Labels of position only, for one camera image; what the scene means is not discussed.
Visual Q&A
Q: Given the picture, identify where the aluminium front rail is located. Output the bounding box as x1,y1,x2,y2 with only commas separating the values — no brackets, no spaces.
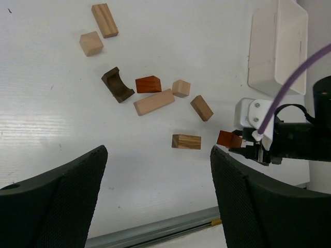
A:
85,207,220,247

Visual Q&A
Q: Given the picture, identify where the reddish brown wedge block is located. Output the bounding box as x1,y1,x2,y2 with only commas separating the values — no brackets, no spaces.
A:
136,75,162,94

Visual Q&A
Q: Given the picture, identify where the long light wood block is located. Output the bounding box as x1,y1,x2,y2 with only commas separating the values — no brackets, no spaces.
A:
134,89,175,116

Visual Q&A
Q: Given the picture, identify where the dark brown notched block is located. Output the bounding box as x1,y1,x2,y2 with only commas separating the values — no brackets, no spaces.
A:
101,67,135,103

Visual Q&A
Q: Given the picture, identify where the light wood block far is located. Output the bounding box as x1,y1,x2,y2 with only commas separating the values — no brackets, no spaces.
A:
91,3,118,38

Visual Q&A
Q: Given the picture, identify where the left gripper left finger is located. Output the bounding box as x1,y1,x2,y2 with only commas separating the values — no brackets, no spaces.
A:
1,145,108,247

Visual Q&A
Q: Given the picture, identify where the white plastic bin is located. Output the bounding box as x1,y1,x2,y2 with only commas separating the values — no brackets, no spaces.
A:
248,1,308,97

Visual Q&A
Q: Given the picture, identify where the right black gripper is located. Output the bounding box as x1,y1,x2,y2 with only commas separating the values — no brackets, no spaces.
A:
229,76,330,165

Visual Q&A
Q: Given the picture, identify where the small light square block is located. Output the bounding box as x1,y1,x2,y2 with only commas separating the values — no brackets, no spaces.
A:
172,80,191,98

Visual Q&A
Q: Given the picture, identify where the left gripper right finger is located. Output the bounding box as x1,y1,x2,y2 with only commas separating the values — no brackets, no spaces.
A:
210,146,330,247

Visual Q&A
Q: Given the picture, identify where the tan rectangular block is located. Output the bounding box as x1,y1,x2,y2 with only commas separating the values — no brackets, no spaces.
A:
190,95,214,121

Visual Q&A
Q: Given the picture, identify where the small light cube block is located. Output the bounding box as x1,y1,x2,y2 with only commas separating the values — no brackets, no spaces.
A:
79,31,103,57

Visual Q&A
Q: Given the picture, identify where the striped light wood block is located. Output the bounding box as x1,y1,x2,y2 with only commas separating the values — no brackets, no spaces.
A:
172,134,202,150

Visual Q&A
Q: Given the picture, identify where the orange arch block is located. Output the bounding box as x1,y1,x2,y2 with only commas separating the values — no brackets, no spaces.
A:
216,131,243,149

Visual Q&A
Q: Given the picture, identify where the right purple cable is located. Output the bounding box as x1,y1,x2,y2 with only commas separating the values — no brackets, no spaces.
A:
254,42,331,137

